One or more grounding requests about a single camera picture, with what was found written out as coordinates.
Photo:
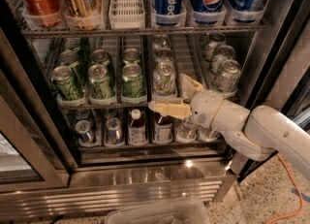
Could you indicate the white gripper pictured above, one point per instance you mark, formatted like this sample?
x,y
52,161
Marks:
x,y
203,108

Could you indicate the white 7up can front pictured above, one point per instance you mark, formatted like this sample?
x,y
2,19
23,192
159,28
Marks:
x,y
164,79

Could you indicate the white 7up can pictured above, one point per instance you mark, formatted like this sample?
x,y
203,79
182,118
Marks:
x,y
164,79
161,41
163,54

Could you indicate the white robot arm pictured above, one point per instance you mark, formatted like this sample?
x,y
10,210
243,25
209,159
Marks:
x,y
255,134

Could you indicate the white 7up can middle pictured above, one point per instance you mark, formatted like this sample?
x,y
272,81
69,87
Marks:
x,y
163,54

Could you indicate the white diet can front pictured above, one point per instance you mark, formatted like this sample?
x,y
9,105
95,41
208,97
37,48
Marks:
x,y
227,76

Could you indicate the white diet can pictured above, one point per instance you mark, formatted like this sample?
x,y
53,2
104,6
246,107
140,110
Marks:
x,y
227,76
209,43
222,53

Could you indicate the green can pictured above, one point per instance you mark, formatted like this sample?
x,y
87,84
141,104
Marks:
x,y
100,81
71,59
65,80
132,81
74,44
131,55
102,57

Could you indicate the white 7up can back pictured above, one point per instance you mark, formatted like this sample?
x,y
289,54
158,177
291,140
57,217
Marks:
x,y
161,41

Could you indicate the white diet can back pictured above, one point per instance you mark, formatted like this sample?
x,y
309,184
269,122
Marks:
x,y
209,43

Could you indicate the white diet can middle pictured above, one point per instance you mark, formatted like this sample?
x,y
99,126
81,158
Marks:
x,y
222,53

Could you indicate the silver blue can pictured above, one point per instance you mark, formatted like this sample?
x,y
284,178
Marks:
x,y
83,114
115,133
85,131

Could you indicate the silver blue can back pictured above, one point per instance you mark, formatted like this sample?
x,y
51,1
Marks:
x,y
83,114

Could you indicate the silver blue can front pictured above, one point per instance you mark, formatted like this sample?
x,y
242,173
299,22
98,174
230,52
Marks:
x,y
85,131

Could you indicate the stainless steel fridge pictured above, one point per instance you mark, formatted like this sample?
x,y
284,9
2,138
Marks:
x,y
48,170

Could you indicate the green can front left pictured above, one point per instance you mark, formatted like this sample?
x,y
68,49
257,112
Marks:
x,y
65,80

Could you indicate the green can left middle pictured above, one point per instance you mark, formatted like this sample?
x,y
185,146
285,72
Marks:
x,y
71,59

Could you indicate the green can left back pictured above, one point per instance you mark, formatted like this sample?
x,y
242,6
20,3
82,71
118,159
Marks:
x,y
74,44

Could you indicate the brown tea bottle right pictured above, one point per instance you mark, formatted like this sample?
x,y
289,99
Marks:
x,y
162,129

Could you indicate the brown tea bottle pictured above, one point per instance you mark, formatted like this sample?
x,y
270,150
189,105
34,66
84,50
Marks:
x,y
136,128
162,129

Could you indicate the clear water bottle left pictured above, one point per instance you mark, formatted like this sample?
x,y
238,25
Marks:
x,y
186,131

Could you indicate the clear water bottle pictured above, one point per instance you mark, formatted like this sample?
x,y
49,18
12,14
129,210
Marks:
x,y
208,135
186,131

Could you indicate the clear water bottle right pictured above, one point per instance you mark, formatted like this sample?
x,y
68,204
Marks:
x,y
208,135

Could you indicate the empty white middle tray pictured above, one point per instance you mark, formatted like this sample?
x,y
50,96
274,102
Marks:
x,y
185,59

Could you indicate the brown tea bottle left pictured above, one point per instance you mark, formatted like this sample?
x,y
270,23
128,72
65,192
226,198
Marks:
x,y
136,128

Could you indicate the clear plastic bin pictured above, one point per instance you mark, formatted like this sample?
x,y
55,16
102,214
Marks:
x,y
178,211

